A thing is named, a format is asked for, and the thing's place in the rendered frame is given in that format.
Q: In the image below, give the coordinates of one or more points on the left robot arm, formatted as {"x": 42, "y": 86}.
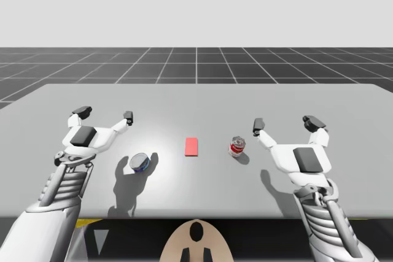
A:
{"x": 52, "y": 200}

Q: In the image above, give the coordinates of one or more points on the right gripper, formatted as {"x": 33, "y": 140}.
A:
{"x": 299, "y": 157}

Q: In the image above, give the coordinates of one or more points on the pink pad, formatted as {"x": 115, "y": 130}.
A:
{"x": 191, "y": 147}

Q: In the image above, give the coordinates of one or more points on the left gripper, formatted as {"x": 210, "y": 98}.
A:
{"x": 89, "y": 139}

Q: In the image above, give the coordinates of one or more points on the red and white can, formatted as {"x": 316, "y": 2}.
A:
{"x": 236, "y": 146}

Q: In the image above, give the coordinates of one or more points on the blue flat can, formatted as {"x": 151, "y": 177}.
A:
{"x": 139, "y": 162}

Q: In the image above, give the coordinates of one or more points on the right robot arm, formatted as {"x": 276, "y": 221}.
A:
{"x": 330, "y": 216}

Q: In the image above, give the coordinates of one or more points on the tan robot part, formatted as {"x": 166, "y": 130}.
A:
{"x": 196, "y": 240}

